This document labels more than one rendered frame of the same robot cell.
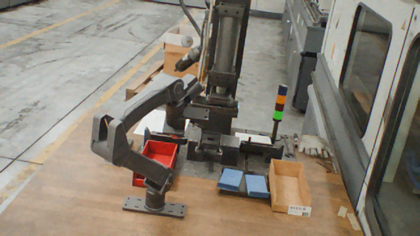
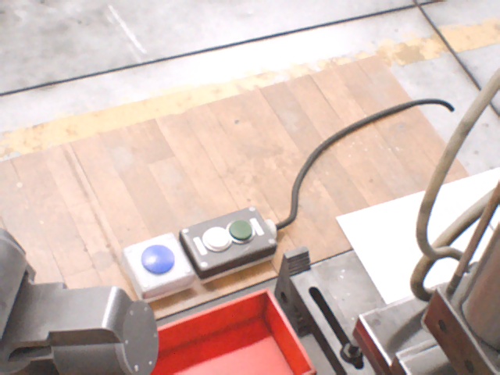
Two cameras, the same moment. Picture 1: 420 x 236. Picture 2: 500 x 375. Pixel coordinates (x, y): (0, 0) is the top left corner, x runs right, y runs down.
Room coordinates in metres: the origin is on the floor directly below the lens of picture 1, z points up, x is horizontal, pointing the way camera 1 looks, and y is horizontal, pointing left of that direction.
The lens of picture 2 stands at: (1.13, -0.28, 1.93)
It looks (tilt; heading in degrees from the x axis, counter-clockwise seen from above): 51 degrees down; 54
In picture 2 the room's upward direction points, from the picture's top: 10 degrees clockwise
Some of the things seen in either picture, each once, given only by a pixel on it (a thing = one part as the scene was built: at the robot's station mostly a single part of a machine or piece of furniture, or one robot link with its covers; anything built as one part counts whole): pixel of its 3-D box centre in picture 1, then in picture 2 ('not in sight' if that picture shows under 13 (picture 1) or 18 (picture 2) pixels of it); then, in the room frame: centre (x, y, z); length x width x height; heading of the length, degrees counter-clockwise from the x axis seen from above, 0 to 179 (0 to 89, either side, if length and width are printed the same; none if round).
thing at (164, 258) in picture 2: not in sight; (158, 261); (1.45, 0.33, 0.93); 0.04 x 0.04 x 0.02
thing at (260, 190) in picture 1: (256, 183); not in sight; (1.36, -0.20, 0.93); 0.15 x 0.07 x 0.03; 3
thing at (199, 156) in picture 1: (212, 149); not in sight; (1.58, -0.04, 0.94); 0.20 x 0.10 x 0.07; 88
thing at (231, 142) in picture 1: (214, 139); not in sight; (1.58, -0.04, 0.98); 0.20 x 0.10 x 0.01; 88
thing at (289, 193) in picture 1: (289, 187); not in sight; (1.37, -0.32, 0.93); 0.25 x 0.13 x 0.08; 178
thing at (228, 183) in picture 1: (230, 177); not in sight; (1.38, -0.11, 0.93); 0.15 x 0.07 x 0.03; 170
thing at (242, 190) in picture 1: (243, 182); not in sight; (1.39, -0.16, 0.91); 0.17 x 0.16 x 0.02; 88
